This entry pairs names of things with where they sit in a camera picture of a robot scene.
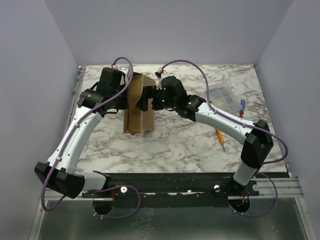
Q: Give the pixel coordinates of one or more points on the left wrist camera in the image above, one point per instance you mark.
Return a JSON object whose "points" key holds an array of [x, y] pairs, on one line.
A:
{"points": [[126, 70]]}

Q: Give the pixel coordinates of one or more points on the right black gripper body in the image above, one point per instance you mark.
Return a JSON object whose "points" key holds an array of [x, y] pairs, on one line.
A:
{"points": [[149, 94]]}

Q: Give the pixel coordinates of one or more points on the aluminium frame rail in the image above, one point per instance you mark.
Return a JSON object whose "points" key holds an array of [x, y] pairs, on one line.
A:
{"points": [[268, 185]]}

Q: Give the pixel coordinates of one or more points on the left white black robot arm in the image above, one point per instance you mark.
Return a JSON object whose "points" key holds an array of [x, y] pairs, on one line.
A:
{"points": [[107, 96]]}

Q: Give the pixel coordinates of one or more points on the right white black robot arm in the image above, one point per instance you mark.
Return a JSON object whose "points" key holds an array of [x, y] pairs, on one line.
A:
{"points": [[253, 136]]}

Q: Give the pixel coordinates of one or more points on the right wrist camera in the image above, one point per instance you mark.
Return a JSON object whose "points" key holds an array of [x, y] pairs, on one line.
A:
{"points": [[158, 74]]}

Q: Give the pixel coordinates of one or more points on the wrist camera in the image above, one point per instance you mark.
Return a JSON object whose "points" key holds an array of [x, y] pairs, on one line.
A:
{"points": [[158, 74], [126, 70]]}

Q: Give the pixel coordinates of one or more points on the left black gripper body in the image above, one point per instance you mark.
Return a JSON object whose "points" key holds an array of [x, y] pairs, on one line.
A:
{"points": [[121, 102]]}

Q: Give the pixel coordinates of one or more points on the orange utility knife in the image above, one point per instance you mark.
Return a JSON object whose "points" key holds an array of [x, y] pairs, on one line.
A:
{"points": [[220, 138]]}

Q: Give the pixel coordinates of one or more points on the clear plastic parts box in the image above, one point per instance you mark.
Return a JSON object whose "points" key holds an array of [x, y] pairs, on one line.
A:
{"points": [[222, 97]]}

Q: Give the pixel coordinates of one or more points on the brown cardboard express box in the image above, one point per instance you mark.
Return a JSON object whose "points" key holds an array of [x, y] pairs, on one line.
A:
{"points": [[139, 117]]}

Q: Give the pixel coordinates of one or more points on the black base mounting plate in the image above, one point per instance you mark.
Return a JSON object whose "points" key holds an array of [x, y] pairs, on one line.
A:
{"points": [[173, 190]]}

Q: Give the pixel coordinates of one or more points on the blue red screwdriver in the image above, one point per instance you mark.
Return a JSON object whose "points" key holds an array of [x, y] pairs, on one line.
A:
{"points": [[243, 104]]}

